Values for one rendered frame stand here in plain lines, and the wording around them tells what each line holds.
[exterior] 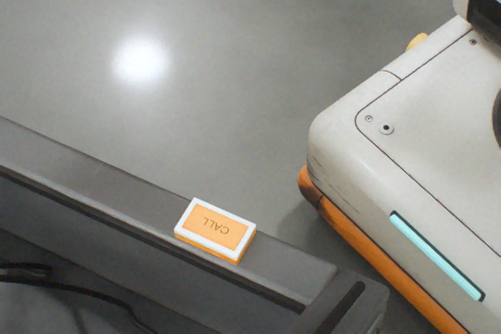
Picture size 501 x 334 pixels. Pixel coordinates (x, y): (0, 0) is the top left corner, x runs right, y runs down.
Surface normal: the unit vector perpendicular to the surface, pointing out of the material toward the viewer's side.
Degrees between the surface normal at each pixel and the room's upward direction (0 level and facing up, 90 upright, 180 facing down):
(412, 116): 0
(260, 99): 0
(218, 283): 90
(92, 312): 0
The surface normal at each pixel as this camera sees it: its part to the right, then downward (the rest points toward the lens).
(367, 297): 0.30, -0.91
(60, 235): -0.46, 0.74
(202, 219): 0.00, -0.56
